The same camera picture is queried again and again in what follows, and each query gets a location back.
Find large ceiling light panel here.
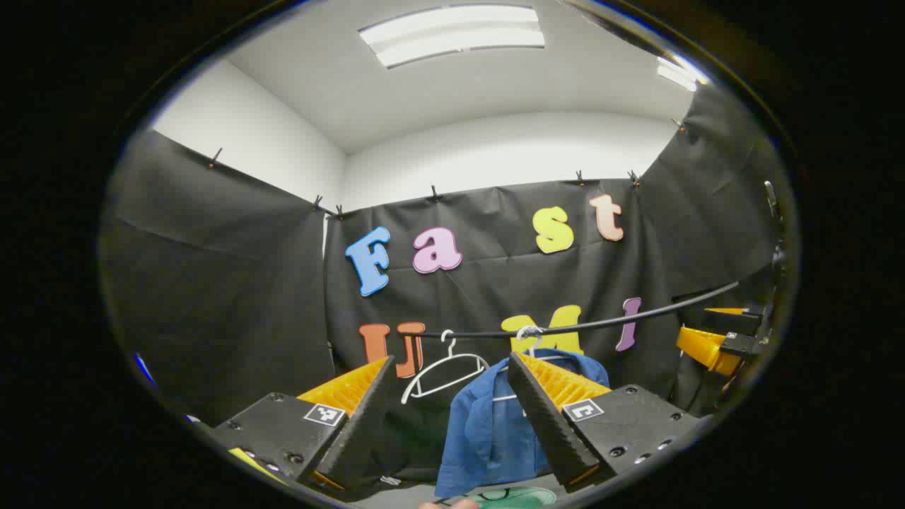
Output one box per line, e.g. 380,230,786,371
358,6,546,69

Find small ceiling light panel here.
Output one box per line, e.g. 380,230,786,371
656,57,699,93

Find blue knit garment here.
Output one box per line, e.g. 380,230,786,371
434,348,610,498

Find white clothes hanger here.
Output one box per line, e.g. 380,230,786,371
493,325,588,404
401,329,491,405

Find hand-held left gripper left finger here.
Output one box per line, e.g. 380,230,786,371
211,356,397,493

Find green laundry hamper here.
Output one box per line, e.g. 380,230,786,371
470,486,558,507

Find black clothes rack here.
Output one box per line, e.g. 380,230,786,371
399,281,741,340

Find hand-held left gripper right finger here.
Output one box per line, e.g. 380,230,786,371
507,351,702,494

